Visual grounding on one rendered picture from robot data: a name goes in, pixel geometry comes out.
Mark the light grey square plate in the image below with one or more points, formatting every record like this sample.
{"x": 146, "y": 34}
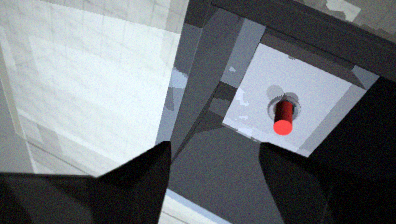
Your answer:
{"x": 321, "y": 93}

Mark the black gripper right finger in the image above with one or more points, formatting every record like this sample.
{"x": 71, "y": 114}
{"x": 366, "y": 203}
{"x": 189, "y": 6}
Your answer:
{"x": 308, "y": 192}

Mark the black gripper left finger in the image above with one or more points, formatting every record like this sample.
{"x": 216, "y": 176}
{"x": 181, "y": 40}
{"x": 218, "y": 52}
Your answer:
{"x": 132, "y": 193}

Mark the dark grey open box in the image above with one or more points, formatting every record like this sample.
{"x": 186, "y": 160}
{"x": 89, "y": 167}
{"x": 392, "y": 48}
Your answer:
{"x": 215, "y": 170}

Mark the red peg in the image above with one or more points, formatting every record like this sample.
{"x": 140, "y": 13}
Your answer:
{"x": 283, "y": 119}

